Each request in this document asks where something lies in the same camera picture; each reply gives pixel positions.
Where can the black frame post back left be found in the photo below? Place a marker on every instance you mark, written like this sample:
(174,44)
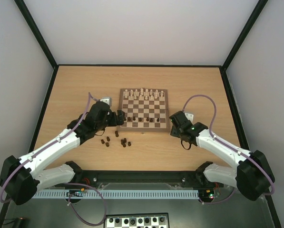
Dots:
(36,32)

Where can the black frame post back right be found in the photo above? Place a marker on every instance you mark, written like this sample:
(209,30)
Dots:
(244,32)

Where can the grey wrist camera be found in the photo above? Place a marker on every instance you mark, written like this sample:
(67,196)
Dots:
(107,100)
(189,116)

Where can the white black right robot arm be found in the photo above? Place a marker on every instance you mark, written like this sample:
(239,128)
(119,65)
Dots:
(248,172)

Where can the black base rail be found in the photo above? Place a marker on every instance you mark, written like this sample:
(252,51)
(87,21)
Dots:
(187,179)

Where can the grey slotted cable duct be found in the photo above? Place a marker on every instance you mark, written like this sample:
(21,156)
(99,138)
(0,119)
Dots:
(118,194)

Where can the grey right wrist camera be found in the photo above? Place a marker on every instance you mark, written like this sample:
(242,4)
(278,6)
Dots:
(189,116)

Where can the wooden chess board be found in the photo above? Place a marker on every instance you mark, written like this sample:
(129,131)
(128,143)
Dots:
(142,108)

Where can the small printed chess board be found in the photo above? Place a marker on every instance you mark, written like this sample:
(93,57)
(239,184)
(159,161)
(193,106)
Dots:
(150,220)

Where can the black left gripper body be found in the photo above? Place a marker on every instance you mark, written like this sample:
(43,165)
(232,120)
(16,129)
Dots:
(113,122)

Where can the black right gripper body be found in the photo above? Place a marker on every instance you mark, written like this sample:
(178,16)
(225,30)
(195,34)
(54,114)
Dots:
(175,122)

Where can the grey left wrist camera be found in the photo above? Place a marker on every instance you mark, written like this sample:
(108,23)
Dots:
(107,100)

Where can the dark chess piece table centre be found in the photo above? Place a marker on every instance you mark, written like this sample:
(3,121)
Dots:
(123,141)

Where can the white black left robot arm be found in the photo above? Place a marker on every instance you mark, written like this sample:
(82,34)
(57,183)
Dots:
(35,162)

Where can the black frame post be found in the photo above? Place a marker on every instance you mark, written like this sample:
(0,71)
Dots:
(36,32)
(244,32)

